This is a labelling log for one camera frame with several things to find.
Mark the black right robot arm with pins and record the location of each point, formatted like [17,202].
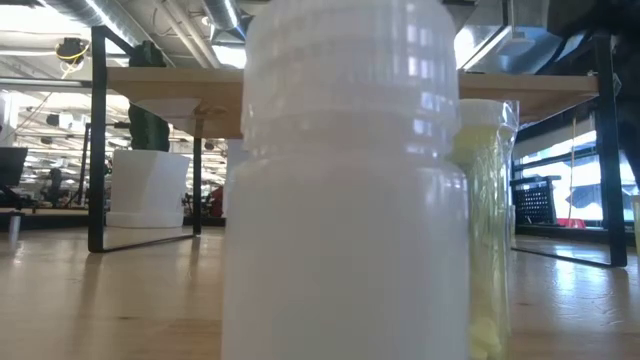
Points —
[600,15]

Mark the white medicine bottle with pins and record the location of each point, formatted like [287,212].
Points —
[345,225]

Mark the red chair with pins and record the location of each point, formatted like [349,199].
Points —
[216,200]

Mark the white faceted plant pot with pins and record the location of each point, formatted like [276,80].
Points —
[145,190]

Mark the green cactus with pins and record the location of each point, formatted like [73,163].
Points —
[147,130]

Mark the black perforated crate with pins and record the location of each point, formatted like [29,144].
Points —
[537,202]

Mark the small red object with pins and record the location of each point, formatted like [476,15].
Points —
[571,223]

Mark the person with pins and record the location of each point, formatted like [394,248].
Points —
[55,182]

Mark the black monitor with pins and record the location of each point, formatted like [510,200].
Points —
[11,167]

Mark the grey metal leg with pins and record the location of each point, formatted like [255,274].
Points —
[14,230]

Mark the wooden shelf with black frame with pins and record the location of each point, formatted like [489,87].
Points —
[175,82]

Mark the large rectangular metal duct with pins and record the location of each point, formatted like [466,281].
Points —
[500,45]

